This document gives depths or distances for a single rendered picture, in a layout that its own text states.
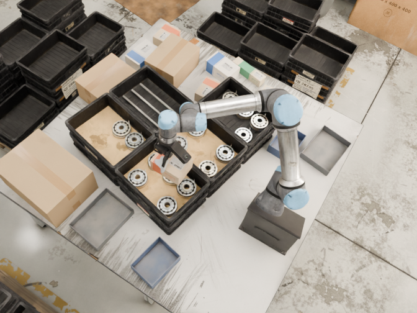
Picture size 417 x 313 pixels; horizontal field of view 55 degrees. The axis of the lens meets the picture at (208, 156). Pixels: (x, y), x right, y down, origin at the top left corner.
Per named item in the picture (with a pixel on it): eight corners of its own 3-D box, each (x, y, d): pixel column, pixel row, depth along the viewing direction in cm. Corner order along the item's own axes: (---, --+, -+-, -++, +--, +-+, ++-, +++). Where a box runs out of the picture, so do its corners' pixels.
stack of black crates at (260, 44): (290, 71, 350) (301, 42, 320) (273, 93, 336) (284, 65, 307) (250, 50, 358) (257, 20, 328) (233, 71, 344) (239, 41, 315)
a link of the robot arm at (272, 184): (283, 189, 207) (295, 166, 203) (292, 202, 195) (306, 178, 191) (263, 182, 203) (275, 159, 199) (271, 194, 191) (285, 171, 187)
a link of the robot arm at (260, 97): (283, 81, 182) (176, 98, 177) (291, 87, 172) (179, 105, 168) (283, 105, 187) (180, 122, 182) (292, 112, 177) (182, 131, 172)
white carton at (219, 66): (204, 69, 270) (205, 59, 262) (216, 59, 275) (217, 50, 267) (226, 86, 264) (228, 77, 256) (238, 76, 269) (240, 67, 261)
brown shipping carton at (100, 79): (104, 116, 244) (100, 100, 230) (79, 97, 250) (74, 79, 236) (139, 88, 257) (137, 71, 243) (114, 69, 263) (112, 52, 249)
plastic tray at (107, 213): (98, 251, 204) (96, 248, 200) (70, 227, 209) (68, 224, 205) (134, 212, 216) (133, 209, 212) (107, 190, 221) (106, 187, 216)
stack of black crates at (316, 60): (331, 92, 342) (352, 55, 303) (317, 116, 328) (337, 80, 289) (290, 71, 350) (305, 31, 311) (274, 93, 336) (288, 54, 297)
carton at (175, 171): (192, 166, 193) (193, 159, 187) (178, 185, 188) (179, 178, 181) (165, 150, 197) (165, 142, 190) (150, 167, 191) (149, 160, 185)
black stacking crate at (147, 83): (193, 115, 237) (195, 104, 227) (157, 145, 225) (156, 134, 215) (147, 77, 248) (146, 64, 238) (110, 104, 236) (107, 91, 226)
